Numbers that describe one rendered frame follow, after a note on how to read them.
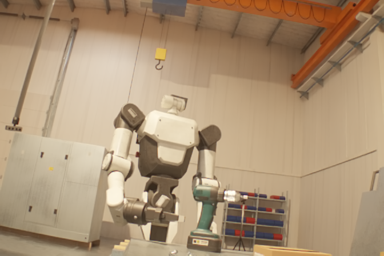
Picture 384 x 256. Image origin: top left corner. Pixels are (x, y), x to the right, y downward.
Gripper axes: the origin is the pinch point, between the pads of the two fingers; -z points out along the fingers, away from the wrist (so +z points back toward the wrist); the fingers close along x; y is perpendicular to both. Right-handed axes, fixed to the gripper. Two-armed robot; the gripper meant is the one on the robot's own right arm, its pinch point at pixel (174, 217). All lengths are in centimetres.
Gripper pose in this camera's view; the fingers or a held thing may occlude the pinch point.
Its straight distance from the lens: 133.2
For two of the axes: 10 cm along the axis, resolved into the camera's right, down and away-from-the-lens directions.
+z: -9.5, -0.2, 3.1
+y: -1.3, 9.4, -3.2
